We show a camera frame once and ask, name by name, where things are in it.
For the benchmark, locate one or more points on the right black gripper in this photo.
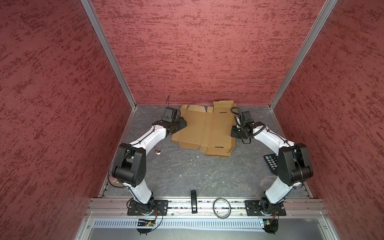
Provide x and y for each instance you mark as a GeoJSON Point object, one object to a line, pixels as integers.
{"type": "Point", "coordinates": [233, 132]}

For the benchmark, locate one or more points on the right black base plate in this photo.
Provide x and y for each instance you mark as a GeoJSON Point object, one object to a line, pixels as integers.
{"type": "Point", "coordinates": [253, 210]}

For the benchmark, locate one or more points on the right aluminium corner post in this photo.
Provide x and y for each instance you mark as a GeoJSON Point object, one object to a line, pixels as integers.
{"type": "Point", "coordinates": [317, 26]}

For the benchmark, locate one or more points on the left aluminium corner post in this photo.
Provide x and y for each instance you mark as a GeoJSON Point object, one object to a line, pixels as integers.
{"type": "Point", "coordinates": [97, 26]}

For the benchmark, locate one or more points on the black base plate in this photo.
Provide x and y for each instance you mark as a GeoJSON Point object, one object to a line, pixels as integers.
{"type": "Point", "coordinates": [137, 209]}
{"type": "Point", "coordinates": [253, 210]}

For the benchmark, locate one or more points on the aluminium frame rail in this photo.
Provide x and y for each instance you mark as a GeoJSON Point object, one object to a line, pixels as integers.
{"type": "Point", "coordinates": [208, 208]}

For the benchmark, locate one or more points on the white perforated cable duct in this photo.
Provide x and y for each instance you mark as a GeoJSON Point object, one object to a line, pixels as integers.
{"type": "Point", "coordinates": [193, 224]}

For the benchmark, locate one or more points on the glass spice jar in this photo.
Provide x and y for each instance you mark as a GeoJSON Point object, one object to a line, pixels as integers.
{"type": "Point", "coordinates": [112, 180]}

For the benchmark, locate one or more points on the brown cardboard box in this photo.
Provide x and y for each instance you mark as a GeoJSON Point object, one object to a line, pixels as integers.
{"type": "Point", "coordinates": [208, 129]}

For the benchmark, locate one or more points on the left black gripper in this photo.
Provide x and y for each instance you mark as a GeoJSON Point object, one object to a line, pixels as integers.
{"type": "Point", "coordinates": [183, 124]}

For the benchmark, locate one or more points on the left circuit board connector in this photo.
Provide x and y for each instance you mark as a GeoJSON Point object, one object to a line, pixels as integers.
{"type": "Point", "coordinates": [145, 226]}

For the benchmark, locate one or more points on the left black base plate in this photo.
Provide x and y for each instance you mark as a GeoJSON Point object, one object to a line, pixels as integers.
{"type": "Point", "coordinates": [137, 209]}

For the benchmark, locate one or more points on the aluminium corner post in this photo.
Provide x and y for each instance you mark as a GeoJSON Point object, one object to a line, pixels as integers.
{"type": "Point", "coordinates": [317, 26]}
{"type": "Point", "coordinates": [97, 26]}

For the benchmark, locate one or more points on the circuit board connector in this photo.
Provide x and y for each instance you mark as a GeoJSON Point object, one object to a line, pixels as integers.
{"type": "Point", "coordinates": [271, 226]}
{"type": "Point", "coordinates": [145, 226]}

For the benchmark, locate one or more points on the black calculator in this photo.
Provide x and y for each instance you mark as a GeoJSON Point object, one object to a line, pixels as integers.
{"type": "Point", "coordinates": [272, 162]}

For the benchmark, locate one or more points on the right circuit board connector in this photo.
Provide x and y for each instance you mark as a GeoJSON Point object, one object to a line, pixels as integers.
{"type": "Point", "coordinates": [271, 226]}

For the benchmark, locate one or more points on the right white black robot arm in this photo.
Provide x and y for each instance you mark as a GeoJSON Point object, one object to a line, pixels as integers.
{"type": "Point", "coordinates": [294, 165]}

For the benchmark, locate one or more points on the black handle bar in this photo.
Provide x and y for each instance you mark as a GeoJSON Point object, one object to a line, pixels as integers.
{"type": "Point", "coordinates": [194, 202]}

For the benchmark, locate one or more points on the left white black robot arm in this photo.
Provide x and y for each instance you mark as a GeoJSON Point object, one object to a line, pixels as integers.
{"type": "Point", "coordinates": [130, 165]}

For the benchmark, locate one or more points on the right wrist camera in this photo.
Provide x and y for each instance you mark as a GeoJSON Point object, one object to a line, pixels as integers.
{"type": "Point", "coordinates": [245, 119]}

